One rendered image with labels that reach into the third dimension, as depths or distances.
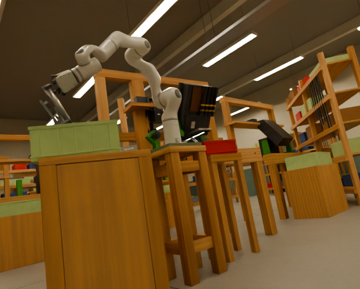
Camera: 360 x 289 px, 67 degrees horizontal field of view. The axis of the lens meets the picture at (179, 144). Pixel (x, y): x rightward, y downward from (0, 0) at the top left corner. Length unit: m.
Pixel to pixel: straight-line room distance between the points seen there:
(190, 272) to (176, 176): 0.58
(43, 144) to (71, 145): 0.12
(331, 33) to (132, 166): 8.86
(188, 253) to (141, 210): 0.51
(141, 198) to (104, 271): 0.35
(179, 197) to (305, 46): 8.70
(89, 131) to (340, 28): 8.90
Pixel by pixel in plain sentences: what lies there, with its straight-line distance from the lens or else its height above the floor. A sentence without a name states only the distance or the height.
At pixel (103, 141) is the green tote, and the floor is 0.85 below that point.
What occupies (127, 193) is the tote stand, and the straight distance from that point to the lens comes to 1.36.
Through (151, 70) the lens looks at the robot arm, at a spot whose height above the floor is 1.41.
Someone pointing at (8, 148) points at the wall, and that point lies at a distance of 12.45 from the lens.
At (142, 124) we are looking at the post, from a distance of 2.94.
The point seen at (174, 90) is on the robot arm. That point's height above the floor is 1.26.
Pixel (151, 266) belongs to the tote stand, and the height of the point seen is 0.22.
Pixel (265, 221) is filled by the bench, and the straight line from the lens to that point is 3.02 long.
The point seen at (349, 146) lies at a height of 0.83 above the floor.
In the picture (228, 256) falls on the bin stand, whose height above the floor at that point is 0.04.
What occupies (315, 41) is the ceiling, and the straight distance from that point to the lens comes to 9.89.
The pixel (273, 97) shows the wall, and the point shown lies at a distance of 12.54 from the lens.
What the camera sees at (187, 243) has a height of 0.24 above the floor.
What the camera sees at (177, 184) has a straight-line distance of 1.72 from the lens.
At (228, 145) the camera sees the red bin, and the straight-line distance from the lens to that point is 2.29.
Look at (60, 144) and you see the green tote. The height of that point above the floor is 0.86.
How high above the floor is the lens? 0.53
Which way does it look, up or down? 11 degrees up
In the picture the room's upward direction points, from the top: 9 degrees counter-clockwise
